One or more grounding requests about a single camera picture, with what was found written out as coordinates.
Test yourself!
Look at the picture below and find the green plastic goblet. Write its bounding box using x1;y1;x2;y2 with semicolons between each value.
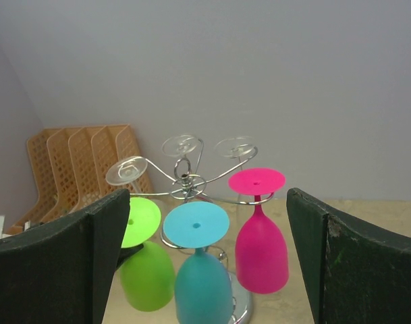
119;197;175;312

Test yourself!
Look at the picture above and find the clear wine glass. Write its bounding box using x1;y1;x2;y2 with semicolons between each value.
214;136;256;159
161;134;204;157

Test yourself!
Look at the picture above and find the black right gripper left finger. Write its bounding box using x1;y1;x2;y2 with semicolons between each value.
0;189;130;323

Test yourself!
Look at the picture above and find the pink plastic goblet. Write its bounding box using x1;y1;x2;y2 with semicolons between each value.
228;167;290;294

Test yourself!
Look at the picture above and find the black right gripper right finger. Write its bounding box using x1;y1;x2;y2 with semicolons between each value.
286;188;411;323

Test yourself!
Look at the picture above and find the peach plastic file organizer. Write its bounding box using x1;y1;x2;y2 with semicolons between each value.
5;124;140;235

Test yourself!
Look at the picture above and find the blue plastic goblet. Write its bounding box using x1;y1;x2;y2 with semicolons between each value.
163;201;234;324

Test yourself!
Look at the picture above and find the chrome wine glass rack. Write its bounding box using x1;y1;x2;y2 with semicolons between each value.
131;147;274;323

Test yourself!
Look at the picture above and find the tall clear flute glass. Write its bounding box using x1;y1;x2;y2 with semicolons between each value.
105;156;148;194

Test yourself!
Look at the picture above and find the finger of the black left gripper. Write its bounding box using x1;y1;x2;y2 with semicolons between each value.
116;244;144;270

